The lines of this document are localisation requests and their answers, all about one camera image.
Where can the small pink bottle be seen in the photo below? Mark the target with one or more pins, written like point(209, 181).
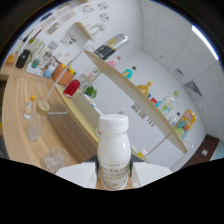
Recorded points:
point(111, 64)

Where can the black kettle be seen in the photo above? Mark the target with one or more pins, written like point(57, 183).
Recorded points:
point(22, 59)

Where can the orange storage basket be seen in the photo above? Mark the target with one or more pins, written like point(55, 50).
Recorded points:
point(62, 76)

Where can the ceiling air vent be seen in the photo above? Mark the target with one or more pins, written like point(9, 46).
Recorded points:
point(193, 88)

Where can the white milk bottle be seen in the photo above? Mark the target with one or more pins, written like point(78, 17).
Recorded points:
point(114, 150)

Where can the ceiling strip light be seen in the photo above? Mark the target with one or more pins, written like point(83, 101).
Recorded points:
point(204, 41)

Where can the white blue gradient cup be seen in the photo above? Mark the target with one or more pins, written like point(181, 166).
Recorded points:
point(49, 71)

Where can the red liquid glass bottle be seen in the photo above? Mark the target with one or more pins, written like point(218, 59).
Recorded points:
point(71, 88)

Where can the yellow white lidded tub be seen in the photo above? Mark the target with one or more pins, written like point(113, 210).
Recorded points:
point(142, 154)

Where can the clear bottle orange cap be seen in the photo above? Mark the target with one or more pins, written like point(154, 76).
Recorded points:
point(28, 110)

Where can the amber round bottle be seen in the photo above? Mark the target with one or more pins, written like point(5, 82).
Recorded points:
point(145, 89)

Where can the yellow snack bag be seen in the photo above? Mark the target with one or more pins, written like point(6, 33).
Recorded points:
point(185, 125)

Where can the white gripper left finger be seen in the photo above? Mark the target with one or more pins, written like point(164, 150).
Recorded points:
point(78, 175)

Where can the teal bottle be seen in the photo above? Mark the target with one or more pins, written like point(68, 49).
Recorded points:
point(128, 73)

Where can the white tray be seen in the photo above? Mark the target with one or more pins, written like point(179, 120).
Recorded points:
point(33, 70)

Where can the green cup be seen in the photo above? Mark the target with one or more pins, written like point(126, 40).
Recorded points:
point(35, 63)

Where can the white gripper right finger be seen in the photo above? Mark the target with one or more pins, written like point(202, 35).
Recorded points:
point(150, 173)

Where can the small clear bottle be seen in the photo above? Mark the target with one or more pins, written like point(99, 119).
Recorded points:
point(174, 119)

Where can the white ornament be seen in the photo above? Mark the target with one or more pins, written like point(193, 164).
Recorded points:
point(96, 28)

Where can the wooden wall shelf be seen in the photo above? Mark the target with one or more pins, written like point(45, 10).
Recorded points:
point(81, 31)

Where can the white-framed wooden shelf rack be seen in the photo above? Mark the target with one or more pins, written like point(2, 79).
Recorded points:
point(133, 93)

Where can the black silver can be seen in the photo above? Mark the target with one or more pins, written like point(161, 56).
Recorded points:
point(110, 46)

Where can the clear bottle green cap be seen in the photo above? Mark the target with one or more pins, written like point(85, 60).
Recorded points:
point(169, 104)

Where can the green potted plant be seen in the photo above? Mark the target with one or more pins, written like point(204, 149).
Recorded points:
point(90, 91)

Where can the clear bottle beige cap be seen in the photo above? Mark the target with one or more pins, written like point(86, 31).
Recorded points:
point(36, 125)

